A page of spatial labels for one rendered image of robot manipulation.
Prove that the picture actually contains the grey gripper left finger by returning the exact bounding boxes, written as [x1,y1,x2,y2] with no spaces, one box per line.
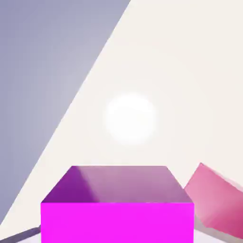
[0,225,42,243]

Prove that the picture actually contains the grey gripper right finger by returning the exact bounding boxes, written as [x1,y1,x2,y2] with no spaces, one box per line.
[193,228,238,243]

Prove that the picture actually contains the small magenta cube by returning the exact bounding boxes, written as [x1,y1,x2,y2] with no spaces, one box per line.
[40,165,195,243]

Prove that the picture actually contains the large pink box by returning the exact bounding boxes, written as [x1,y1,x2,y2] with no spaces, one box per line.
[184,162,243,240]

